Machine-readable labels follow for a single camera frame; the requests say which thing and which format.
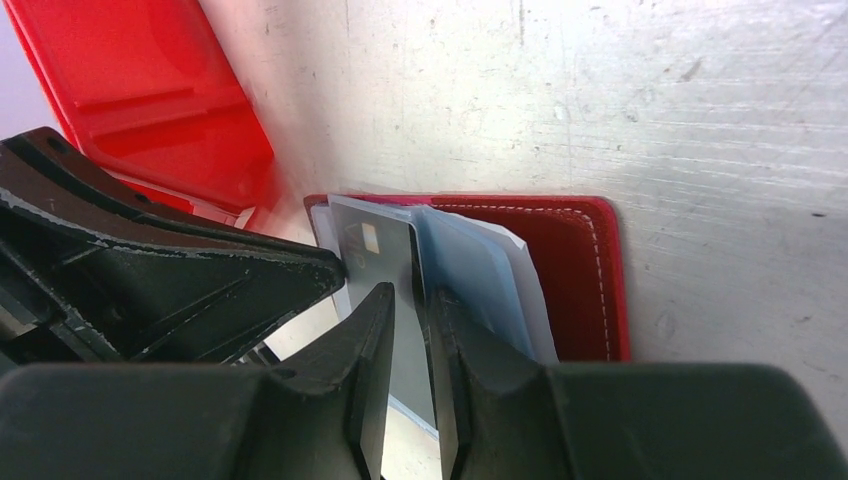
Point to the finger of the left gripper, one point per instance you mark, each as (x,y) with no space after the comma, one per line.
(94,271)

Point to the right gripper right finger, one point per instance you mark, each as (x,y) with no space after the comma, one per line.
(501,415)

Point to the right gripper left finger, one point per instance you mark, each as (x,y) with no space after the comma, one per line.
(319,414)

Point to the red leather card holder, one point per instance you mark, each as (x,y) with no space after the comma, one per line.
(574,244)

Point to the dark grey credit card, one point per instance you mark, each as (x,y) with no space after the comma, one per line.
(378,243)

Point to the red plastic compartment tray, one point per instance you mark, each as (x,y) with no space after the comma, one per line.
(144,89)

